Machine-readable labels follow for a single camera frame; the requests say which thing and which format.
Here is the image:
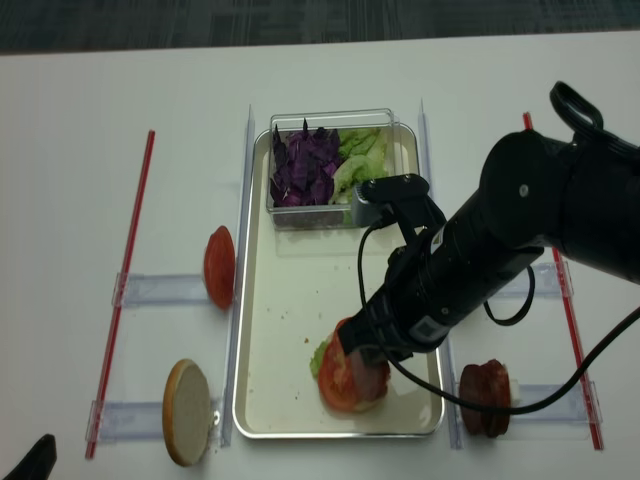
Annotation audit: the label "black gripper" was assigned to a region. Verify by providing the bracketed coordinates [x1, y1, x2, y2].
[341, 234, 488, 364]

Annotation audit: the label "pink ham slice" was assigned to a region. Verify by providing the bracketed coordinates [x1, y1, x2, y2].
[347, 352, 391, 404]

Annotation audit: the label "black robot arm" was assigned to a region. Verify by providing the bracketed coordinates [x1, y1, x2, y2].
[338, 82, 639, 364]

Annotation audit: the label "upper tomato slice on bun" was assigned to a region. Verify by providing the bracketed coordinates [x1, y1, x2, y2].
[334, 317, 351, 336]

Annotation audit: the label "tomato slice on bun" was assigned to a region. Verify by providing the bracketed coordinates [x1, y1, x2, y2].
[334, 317, 351, 336]
[317, 336, 360, 413]

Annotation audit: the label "lettuce leaf under tomato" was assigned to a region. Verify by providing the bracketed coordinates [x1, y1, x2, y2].
[309, 339, 330, 379]

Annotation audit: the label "lower tomato slice on bun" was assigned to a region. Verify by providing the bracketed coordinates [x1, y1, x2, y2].
[317, 336, 360, 413]

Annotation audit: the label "stack of meat slices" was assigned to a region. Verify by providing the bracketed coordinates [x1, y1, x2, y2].
[459, 359, 512, 438]

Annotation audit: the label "upright tomato slice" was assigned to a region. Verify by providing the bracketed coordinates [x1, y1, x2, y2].
[203, 225, 236, 310]

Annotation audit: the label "white cheese piece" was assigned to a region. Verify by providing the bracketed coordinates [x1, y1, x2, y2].
[503, 364, 521, 407]

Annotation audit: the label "green lettuce in box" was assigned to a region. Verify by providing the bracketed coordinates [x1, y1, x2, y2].
[329, 128, 394, 206]

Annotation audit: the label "cream metal tray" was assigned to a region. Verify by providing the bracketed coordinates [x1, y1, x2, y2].
[233, 131, 444, 439]

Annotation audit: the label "purple cabbage pieces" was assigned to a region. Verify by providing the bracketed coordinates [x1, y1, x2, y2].
[270, 120, 343, 208]

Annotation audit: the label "clear plastic salad box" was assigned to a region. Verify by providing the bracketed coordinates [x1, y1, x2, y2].
[266, 108, 405, 230]

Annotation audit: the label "upright bun bottom half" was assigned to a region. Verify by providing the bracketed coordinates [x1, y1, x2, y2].
[162, 359, 211, 467]

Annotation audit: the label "upper right acrylic holder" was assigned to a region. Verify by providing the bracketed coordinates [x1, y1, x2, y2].
[494, 260, 574, 299]

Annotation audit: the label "acrylic holder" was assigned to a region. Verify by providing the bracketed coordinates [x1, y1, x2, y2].
[85, 401, 163, 445]
[112, 273, 209, 308]
[494, 260, 574, 299]
[509, 380, 601, 424]

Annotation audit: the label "right red strip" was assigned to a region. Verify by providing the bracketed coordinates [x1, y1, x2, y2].
[522, 111, 605, 451]

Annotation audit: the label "red strip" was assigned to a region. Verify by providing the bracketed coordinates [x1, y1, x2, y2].
[522, 111, 605, 451]
[84, 130, 156, 461]

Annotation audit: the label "upper left acrylic holder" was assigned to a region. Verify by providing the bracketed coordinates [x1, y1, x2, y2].
[112, 273, 209, 308]

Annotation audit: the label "lower right acrylic holder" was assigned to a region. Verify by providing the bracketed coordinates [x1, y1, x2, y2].
[509, 380, 601, 424]

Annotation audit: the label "left red strip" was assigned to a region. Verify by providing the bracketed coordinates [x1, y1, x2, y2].
[84, 130, 156, 461]

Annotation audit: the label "lower left acrylic holder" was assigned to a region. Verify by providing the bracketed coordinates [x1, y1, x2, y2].
[85, 401, 163, 445]

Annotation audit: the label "black object bottom left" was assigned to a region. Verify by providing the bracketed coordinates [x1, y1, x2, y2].
[4, 434, 57, 480]

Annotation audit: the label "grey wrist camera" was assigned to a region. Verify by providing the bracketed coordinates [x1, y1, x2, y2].
[350, 174, 446, 243]

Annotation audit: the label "left clear acrylic rail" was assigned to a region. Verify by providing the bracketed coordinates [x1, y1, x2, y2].
[218, 105, 255, 448]

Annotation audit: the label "black cable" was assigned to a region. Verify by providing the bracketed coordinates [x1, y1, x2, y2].
[357, 219, 640, 415]

